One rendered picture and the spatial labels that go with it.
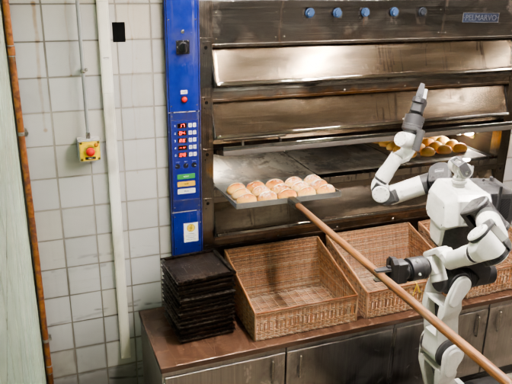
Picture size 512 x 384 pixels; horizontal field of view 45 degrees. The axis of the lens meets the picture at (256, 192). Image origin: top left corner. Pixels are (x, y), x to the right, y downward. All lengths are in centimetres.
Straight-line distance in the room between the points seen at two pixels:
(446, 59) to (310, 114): 85
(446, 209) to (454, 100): 122
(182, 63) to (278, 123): 59
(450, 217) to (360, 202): 102
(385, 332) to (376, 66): 137
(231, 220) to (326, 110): 76
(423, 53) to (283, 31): 84
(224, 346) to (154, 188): 83
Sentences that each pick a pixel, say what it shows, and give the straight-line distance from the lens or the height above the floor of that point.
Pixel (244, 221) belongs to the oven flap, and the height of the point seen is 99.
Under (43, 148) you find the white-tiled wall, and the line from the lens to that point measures 294.
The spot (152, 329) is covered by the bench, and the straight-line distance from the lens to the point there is 313.
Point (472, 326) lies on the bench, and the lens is 363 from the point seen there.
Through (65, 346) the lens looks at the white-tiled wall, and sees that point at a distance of 336.
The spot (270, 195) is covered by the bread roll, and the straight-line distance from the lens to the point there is 296.
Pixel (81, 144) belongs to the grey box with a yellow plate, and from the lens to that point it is 287.
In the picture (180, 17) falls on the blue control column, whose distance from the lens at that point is 290.
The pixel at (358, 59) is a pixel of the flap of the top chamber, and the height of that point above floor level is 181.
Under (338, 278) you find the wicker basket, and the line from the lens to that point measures 329.
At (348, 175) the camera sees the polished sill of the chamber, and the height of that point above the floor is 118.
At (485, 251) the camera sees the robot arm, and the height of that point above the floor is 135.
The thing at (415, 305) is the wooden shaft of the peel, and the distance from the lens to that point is 214.
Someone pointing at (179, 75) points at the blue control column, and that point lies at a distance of 292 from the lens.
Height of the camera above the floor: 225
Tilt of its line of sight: 20 degrees down
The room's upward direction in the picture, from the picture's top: 1 degrees clockwise
